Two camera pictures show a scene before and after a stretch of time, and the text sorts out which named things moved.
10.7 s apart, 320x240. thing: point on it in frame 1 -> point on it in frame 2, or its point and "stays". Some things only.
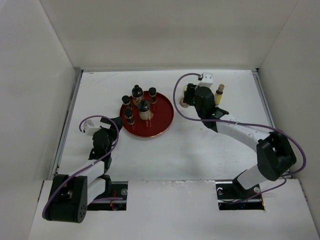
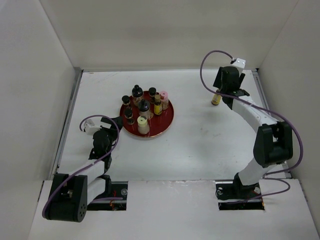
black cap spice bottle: [128, 115] stays
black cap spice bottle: [152, 94] stays
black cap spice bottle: [125, 99] stays
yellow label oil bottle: [218, 97] stays
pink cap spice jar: [184, 105] -> [165, 102]
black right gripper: [189, 93] -> [217, 83]
